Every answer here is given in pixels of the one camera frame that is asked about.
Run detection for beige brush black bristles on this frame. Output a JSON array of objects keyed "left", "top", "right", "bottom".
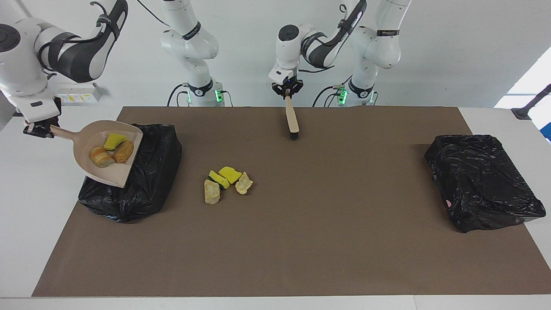
[{"left": 285, "top": 89, "right": 300, "bottom": 141}]

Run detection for beige plastic dustpan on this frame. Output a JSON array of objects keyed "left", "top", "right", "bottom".
[{"left": 47, "top": 120, "right": 144, "bottom": 189}]

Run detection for brown table mat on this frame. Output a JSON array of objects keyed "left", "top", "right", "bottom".
[{"left": 32, "top": 106, "right": 551, "bottom": 297}]

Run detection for brown bread-like lump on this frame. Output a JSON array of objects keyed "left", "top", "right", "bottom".
[{"left": 113, "top": 140, "right": 135, "bottom": 164}]

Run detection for black left base cable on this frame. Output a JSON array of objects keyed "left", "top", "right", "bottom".
[{"left": 312, "top": 85, "right": 341, "bottom": 107}]

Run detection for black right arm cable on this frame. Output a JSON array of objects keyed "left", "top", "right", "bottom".
[{"left": 88, "top": 0, "right": 170, "bottom": 28}]

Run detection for black bagged trash bin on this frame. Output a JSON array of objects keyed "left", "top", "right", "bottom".
[{"left": 78, "top": 124, "right": 183, "bottom": 223}]

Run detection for black base cable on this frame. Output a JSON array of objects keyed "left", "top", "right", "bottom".
[
  {"left": 167, "top": 83, "right": 190, "bottom": 107},
  {"left": 312, "top": 85, "right": 341, "bottom": 107}
]

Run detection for black bagged bin pink patch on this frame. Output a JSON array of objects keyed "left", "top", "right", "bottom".
[{"left": 424, "top": 134, "right": 546, "bottom": 233}]

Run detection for small yellow green sponge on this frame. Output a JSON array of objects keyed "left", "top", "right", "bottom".
[{"left": 103, "top": 133, "right": 128, "bottom": 152}]

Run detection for white wall outlet box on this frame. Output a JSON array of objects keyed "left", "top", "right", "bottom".
[{"left": 57, "top": 82, "right": 108, "bottom": 105}]

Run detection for beige orange foam lump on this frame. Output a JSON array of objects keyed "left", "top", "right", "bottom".
[{"left": 89, "top": 146, "right": 116, "bottom": 168}]

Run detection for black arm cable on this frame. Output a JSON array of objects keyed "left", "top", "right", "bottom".
[
  {"left": 88, "top": 0, "right": 170, "bottom": 28},
  {"left": 299, "top": 3, "right": 350, "bottom": 74}
]

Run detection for yellow sponge green backing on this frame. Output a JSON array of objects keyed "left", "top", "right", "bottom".
[{"left": 208, "top": 170, "right": 230, "bottom": 190}]

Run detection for black right base cable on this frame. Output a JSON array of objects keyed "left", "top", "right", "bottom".
[{"left": 167, "top": 83, "right": 190, "bottom": 107}]

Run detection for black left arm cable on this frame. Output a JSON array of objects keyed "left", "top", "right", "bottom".
[{"left": 299, "top": 3, "right": 350, "bottom": 74}]

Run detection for large yellow sponge piece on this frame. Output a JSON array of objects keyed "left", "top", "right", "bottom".
[{"left": 218, "top": 166, "right": 242, "bottom": 185}]

